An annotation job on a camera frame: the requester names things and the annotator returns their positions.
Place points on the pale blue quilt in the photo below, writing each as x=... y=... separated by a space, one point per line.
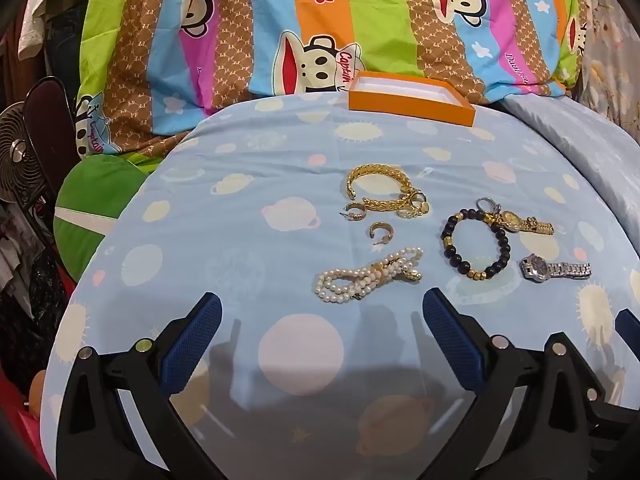
x=575 y=140

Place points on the green cushion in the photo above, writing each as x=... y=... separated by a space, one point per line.
x=85 y=195

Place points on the orange jewelry box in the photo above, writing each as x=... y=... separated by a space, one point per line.
x=400 y=107

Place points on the gold hoop earring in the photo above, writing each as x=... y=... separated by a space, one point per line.
x=381 y=232
x=353 y=211

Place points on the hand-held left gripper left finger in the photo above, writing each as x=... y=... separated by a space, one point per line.
x=192 y=345

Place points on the gold wristwatch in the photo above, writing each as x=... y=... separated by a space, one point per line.
x=512 y=220

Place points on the silver wristwatch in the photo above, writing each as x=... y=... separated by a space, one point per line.
x=535 y=266

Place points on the pink plastic bag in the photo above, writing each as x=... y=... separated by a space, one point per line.
x=25 y=430

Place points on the grey floral cloth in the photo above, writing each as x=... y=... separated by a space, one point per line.
x=610 y=60

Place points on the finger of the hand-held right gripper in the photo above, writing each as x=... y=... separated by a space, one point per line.
x=629 y=327

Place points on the pile of dark clothes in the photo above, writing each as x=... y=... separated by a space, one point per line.
x=30 y=285

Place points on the black chair back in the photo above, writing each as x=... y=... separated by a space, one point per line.
x=50 y=110

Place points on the striped cartoon monkey blanket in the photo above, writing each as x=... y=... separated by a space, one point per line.
x=380 y=20

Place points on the white lace garment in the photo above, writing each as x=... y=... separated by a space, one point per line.
x=40 y=15

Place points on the black electric fan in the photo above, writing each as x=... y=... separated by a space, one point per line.
x=20 y=155

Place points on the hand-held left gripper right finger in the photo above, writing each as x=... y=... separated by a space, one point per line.
x=450 y=335

